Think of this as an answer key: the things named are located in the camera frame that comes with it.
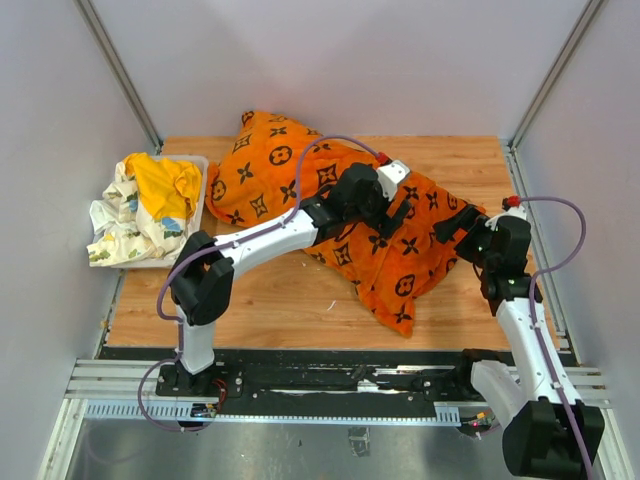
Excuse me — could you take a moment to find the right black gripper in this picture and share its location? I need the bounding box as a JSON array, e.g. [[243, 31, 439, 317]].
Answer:
[[433, 204, 497, 270]]

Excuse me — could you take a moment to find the orange black-patterned plush pillowcase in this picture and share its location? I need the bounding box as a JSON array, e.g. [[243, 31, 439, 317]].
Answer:
[[205, 111, 467, 337]]

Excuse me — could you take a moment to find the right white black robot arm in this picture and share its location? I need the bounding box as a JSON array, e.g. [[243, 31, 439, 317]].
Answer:
[[434, 197, 605, 479]]

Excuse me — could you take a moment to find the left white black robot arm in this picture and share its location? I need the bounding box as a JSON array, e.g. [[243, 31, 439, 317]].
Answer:
[[169, 160, 410, 396]]

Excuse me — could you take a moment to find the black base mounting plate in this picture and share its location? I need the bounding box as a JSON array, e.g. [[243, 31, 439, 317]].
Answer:
[[94, 348, 516, 413]]

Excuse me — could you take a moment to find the white plastic bin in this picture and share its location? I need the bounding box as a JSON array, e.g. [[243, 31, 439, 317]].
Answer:
[[110, 154, 210, 270]]

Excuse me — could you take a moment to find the yellow and white floral cloth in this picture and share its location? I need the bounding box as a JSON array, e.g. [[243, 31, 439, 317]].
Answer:
[[86, 152, 203, 268]]

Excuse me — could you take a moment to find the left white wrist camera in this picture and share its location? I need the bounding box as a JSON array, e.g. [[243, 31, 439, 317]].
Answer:
[[376, 160, 411, 201]]

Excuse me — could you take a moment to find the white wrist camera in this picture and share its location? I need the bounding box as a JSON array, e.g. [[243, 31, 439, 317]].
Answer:
[[485, 205, 527, 231], [376, 160, 411, 201]]

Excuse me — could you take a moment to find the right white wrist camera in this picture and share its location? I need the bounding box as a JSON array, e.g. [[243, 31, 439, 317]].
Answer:
[[485, 205, 527, 231]]

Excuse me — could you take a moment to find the grey slotted cable duct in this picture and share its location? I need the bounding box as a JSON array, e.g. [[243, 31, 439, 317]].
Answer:
[[84, 398, 462, 427]]

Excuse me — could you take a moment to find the right aluminium corner post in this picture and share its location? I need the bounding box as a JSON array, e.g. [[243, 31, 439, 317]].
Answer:
[[506, 0, 608, 150]]

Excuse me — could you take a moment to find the aluminium corner post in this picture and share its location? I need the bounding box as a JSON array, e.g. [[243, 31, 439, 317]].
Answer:
[[73, 0, 164, 154], [506, 0, 608, 150]]

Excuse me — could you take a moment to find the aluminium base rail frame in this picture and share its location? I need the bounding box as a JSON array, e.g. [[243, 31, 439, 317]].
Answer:
[[37, 144, 636, 480]]

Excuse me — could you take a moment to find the left aluminium corner post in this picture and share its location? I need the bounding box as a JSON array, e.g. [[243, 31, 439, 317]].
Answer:
[[73, 0, 164, 154]]

